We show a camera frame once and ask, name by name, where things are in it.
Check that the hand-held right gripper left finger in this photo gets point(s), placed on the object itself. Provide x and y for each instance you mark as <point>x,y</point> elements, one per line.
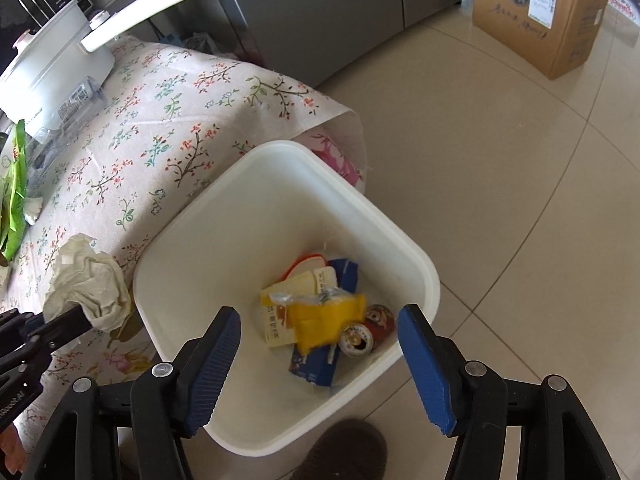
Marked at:
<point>210,365</point>

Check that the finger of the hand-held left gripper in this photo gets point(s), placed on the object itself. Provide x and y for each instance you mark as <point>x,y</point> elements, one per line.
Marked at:
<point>57,332</point>

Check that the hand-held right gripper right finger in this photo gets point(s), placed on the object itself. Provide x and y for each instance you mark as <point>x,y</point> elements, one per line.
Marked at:
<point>425,365</point>

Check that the white tissue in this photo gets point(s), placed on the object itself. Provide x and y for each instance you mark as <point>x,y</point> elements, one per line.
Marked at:
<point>85,280</point>

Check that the red drink can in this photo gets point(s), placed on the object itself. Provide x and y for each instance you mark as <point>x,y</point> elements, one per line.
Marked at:
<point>380,320</point>

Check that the white-top drink can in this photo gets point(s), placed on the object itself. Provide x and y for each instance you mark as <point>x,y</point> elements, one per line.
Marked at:
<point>356,340</point>

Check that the beige snack pouch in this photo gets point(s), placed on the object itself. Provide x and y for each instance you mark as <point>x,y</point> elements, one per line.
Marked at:
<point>280,320</point>

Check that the blue carton with label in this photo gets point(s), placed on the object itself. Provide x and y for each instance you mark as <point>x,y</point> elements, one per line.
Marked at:
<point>315,367</point>

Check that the yellow snack packet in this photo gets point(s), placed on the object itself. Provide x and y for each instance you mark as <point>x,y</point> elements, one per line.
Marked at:
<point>320,320</point>

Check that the red snack packet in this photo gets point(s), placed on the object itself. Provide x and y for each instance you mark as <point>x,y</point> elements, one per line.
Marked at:
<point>300,265</point>

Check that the white plastic bin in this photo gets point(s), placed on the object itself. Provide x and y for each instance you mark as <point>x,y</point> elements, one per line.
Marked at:
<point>225,220</point>

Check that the green snack bag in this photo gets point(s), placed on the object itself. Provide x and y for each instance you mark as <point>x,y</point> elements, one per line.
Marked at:
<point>12,190</point>

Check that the clear plastic container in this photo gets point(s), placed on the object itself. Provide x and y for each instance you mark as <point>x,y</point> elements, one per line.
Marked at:
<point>65,125</point>

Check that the brown fuzzy slipper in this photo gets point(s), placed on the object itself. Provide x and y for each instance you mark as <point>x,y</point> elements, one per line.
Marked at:
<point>340,450</point>

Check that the floral tablecloth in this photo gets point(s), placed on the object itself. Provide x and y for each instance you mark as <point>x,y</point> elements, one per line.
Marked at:
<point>150,125</point>

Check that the white electric pot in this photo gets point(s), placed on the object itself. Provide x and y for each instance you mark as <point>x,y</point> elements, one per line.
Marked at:
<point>50,85</point>

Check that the black microwave oven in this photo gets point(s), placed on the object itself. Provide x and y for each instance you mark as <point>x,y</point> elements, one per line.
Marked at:
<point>30,0</point>

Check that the brown cardboard box white label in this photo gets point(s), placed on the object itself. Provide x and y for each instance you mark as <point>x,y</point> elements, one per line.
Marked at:
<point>500,25</point>

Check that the grey refrigerator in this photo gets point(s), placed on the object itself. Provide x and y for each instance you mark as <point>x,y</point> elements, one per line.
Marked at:
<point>325,10</point>

